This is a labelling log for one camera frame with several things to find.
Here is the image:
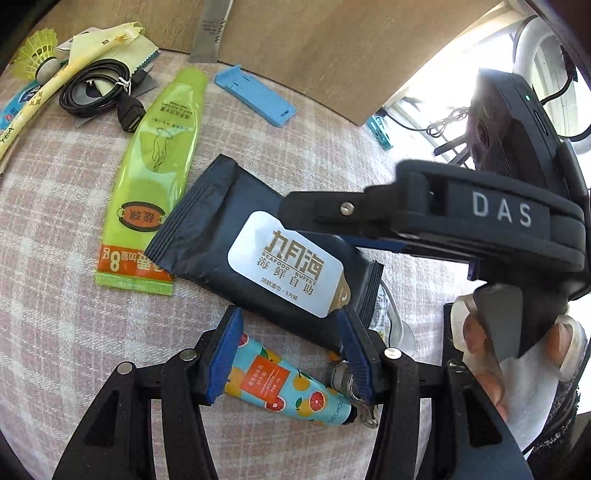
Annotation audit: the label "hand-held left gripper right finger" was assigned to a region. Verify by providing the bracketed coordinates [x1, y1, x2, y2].
[336, 308, 536, 480]

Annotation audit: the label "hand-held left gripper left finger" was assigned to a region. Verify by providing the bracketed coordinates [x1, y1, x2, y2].
[53, 305, 245, 480]

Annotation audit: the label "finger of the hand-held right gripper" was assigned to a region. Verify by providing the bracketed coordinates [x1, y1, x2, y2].
[344, 233, 479, 281]
[278, 184, 407, 243]

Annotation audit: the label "colourful fruit-print cream tube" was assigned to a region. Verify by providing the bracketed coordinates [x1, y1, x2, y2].
[224, 333, 358, 428]

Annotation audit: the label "dark wet wipe packet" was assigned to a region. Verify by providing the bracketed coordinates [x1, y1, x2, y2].
[144, 154, 384, 352]

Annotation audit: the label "pale yellow cleaning cloth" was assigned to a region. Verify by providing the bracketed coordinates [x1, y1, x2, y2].
[69, 23, 160, 71]

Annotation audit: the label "black cable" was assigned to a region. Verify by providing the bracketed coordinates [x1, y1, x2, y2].
[59, 59, 148, 134]

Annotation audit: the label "person's right hand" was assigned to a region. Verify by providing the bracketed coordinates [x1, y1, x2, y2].
[450, 291, 591, 444]

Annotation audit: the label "small metal clasp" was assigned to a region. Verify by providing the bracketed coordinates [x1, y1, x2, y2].
[327, 360, 379, 428]

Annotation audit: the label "clear plastic packet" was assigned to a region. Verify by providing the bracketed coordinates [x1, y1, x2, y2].
[369, 286, 416, 356]

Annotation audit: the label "teal plastic clip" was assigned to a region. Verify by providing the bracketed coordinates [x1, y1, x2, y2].
[367, 115, 394, 151]

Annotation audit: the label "blue plastic phone stand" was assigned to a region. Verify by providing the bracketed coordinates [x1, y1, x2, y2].
[213, 64, 297, 127]

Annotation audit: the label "wooden board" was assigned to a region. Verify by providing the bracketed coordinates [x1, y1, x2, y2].
[46, 0, 509, 127]

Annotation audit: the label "green snack packet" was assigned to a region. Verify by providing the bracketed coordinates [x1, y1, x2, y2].
[95, 67, 207, 296]

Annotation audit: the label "pink plaid cloth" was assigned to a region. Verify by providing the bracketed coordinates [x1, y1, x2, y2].
[0, 46, 462, 480]

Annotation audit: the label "person's speckled clothing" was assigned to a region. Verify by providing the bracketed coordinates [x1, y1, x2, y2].
[526, 383, 583, 480]

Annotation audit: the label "silver cosmetic tube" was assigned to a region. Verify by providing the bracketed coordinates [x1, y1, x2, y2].
[189, 0, 236, 63]

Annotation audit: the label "long yellow paper sleeve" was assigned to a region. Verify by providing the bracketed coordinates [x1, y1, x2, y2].
[0, 39, 105, 160]

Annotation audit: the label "blue and white packet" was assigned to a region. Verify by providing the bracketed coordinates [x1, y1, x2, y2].
[0, 80, 44, 132]

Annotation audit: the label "yellow plastic shuttlecock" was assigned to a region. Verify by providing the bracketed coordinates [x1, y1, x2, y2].
[11, 28, 63, 84]

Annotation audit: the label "tangled black cables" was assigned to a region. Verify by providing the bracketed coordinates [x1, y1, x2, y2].
[422, 105, 474, 141]

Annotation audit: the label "white ring light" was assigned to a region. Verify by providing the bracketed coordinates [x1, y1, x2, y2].
[512, 18, 591, 153]

